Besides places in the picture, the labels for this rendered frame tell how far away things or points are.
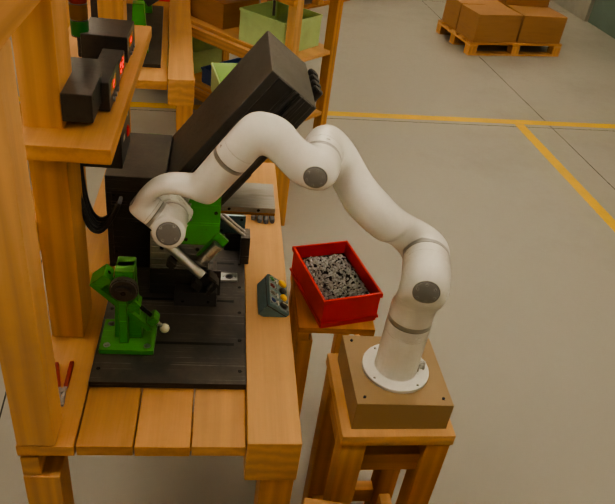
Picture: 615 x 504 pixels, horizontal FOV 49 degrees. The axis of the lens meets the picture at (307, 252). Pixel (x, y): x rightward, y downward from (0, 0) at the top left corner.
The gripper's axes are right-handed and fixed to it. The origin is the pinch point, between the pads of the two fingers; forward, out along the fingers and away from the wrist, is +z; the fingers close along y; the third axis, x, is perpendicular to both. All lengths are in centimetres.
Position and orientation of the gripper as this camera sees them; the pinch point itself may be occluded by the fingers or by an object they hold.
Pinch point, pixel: (176, 199)
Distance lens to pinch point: 200.6
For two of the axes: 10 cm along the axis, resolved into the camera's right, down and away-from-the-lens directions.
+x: -7.8, 6.2, 1.3
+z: -1.2, -3.4, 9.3
